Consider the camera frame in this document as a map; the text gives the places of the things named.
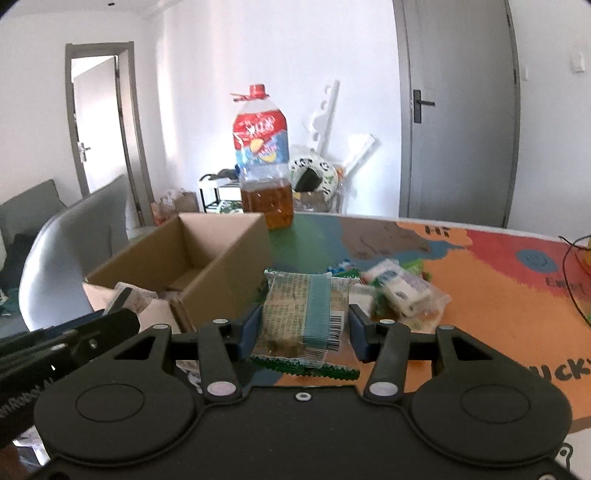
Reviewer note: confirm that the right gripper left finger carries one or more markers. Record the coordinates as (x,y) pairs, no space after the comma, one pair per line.
(217,347)

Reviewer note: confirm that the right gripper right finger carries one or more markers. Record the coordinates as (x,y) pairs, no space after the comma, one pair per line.
(390,345)

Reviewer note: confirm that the blue snack wrapper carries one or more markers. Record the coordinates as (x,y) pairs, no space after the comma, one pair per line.
(342,267)

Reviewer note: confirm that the open cardboard box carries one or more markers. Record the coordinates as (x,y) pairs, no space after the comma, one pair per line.
(206,266)

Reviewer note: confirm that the grey chair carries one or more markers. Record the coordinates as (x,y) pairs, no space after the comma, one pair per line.
(68,247)

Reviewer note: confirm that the black shoe rack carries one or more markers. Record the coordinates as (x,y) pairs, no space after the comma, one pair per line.
(219,192)

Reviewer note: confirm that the grey sofa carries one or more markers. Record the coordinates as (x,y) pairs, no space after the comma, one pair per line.
(22,218)

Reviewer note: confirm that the colourful cartoon table mat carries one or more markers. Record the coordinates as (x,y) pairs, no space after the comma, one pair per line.
(526,295)

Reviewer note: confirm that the brown box on floor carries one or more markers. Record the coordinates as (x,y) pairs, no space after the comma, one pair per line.
(173,203)

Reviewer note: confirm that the panda pattern cushion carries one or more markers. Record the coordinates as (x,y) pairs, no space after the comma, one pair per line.
(310,173)

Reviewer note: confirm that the large iced tea bottle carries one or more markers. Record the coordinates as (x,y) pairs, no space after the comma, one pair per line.
(259,133)

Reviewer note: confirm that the white foam board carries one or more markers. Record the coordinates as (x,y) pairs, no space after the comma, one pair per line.
(319,123)

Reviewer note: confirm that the grey door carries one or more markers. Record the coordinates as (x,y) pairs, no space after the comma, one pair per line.
(104,124)
(460,110)

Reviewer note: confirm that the white light switch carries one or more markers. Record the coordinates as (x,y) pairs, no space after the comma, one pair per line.
(577,63)

